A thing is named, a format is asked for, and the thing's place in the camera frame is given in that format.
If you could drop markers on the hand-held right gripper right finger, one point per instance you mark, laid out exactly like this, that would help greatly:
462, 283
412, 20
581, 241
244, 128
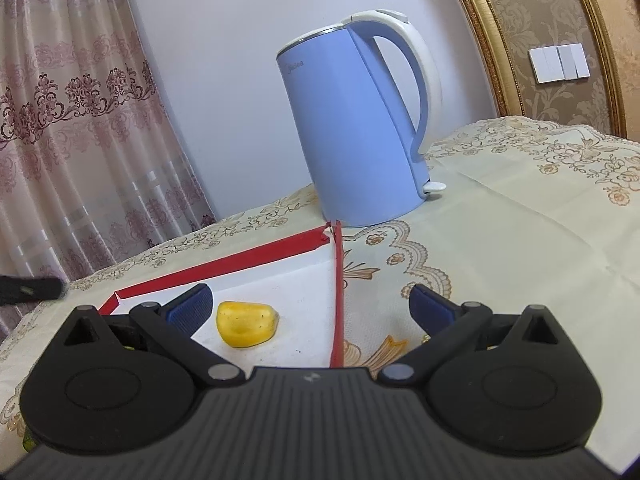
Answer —
429, 310

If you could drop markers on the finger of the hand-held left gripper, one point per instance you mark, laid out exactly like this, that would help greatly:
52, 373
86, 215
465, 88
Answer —
35, 288

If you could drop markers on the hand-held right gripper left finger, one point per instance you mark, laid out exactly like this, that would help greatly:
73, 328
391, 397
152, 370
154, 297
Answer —
192, 310

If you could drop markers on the yellow bell pepper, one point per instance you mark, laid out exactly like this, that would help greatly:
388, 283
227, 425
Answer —
245, 324

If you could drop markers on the red and white cardboard box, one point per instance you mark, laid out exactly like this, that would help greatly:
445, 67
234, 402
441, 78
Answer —
280, 285

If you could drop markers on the cream embroidered tablecloth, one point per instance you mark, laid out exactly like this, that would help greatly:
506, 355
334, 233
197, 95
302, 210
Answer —
525, 220

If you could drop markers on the floral patterned curtain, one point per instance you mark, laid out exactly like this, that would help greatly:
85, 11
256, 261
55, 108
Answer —
85, 110

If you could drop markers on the blue electric kettle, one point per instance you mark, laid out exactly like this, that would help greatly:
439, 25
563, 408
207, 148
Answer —
350, 135

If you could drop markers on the white wall switch panel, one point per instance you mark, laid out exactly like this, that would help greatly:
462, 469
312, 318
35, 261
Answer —
559, 63

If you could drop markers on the gold wall moulding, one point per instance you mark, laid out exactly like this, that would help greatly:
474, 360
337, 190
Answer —
602, 35
482, 25

